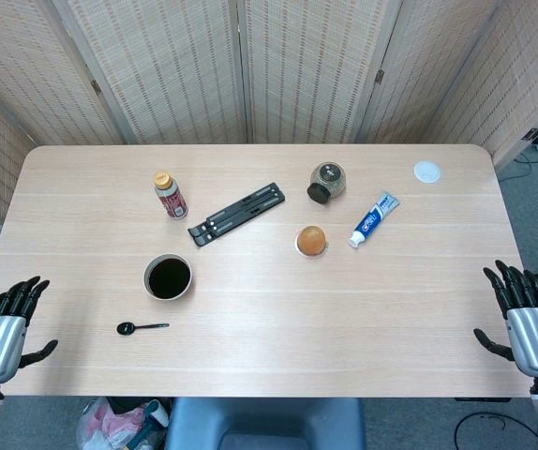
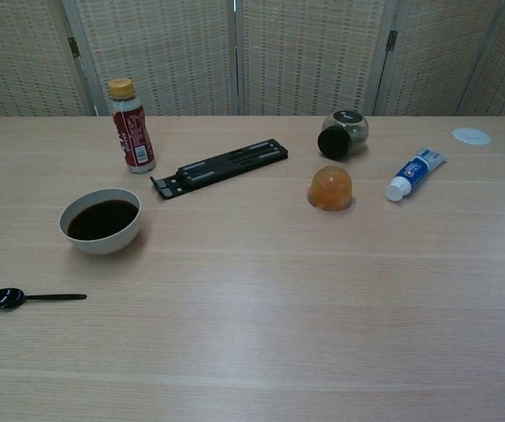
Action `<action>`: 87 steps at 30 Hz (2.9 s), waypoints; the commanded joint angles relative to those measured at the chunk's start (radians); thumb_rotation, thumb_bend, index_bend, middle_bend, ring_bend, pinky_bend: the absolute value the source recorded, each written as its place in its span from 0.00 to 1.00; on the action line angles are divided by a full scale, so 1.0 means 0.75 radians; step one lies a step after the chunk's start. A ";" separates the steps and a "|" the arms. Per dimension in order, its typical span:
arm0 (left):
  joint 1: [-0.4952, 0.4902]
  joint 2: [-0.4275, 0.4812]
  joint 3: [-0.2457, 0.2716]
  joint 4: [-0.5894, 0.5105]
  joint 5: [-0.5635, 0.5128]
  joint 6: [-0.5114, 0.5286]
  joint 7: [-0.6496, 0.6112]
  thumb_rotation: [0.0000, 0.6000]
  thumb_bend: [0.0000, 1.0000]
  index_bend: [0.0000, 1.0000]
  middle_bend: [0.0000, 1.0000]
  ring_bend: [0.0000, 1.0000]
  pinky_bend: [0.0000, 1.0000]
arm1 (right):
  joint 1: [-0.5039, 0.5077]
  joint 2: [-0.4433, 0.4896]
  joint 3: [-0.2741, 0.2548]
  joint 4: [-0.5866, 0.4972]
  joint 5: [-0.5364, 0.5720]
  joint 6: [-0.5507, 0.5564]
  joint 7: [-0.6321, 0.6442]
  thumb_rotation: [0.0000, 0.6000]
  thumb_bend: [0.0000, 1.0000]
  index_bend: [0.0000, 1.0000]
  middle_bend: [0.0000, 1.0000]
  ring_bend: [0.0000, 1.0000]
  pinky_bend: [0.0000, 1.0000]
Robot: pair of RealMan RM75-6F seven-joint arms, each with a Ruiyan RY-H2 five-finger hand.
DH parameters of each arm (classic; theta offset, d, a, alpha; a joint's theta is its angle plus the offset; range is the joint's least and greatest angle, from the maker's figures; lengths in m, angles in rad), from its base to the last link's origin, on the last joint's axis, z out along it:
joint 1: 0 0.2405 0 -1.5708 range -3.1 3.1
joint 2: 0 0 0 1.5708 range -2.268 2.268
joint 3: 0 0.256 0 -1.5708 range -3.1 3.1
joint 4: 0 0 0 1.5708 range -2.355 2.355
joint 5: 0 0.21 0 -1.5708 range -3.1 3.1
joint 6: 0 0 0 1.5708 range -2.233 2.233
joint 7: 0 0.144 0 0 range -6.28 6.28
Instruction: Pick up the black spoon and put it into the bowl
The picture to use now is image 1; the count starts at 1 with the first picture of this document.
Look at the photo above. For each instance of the glass jar with black lid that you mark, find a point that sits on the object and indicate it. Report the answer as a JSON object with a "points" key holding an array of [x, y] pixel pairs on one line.
{"points": [[329, 180]]}

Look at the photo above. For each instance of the clear plastic bag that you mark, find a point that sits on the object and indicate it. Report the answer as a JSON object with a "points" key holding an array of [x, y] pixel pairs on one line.
{"points": [[109, 424]]}

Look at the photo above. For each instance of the dark blue chair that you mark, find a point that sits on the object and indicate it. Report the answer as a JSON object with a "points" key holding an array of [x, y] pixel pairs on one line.
{"points": [[264, 422]]}

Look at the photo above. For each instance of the black folding laptop stand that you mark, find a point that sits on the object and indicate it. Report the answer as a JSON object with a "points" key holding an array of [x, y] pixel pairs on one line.
{"points": [[236, 213]]}

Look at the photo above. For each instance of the small black spoon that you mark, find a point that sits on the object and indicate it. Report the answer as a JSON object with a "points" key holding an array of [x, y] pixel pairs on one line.
{"points": [[125, 328]]}

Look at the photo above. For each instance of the white round grommet cover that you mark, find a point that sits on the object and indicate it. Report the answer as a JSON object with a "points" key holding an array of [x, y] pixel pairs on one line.
{"points": [[427, 171]]}

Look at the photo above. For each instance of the red label bottle gold cap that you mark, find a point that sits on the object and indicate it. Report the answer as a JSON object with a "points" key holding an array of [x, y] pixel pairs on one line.
{"points": [[172, 199]]}

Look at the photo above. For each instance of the cup of dark liquid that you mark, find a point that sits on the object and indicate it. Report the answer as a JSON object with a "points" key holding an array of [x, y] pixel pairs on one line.
{"points": [[168, 278]]}

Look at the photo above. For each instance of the orange jelly cup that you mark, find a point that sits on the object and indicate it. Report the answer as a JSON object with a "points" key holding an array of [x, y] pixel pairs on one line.
{"points": [[311, 240]]}

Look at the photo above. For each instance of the woven folding screen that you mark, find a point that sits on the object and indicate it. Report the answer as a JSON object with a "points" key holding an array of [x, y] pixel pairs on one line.
{"points": [[180, 70]]}

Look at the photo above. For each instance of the blue white toothpaste tube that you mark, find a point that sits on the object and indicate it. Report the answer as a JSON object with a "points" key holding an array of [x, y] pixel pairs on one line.
{"points": [[374, 218]]}

